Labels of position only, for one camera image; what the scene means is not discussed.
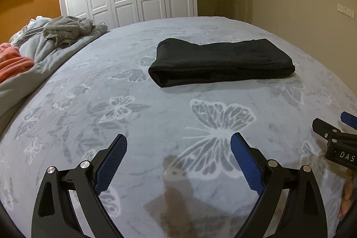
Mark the grey duvet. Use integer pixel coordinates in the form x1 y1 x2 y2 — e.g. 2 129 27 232
0 16 109 136

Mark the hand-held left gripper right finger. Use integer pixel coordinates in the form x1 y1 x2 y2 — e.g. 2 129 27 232
230 132 328 238

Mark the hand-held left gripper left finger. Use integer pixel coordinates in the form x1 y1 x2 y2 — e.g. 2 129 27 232
31 133 128 238

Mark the person's right hand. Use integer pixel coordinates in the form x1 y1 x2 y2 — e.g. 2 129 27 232
337 169 355 218

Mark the crumpled grey garment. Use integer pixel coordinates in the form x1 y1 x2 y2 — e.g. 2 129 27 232
43 16 95 49

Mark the orange cloth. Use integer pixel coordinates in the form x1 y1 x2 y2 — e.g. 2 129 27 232
0 42 35 84

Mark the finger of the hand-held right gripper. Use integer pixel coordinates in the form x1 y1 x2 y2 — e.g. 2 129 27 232
312 118 357 142
340 111 357 126

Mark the grey butterfly print blanket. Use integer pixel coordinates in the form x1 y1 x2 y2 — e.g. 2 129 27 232
0 16 357 238

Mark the black towel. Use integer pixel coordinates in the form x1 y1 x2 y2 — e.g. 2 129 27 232
148 38 296 88

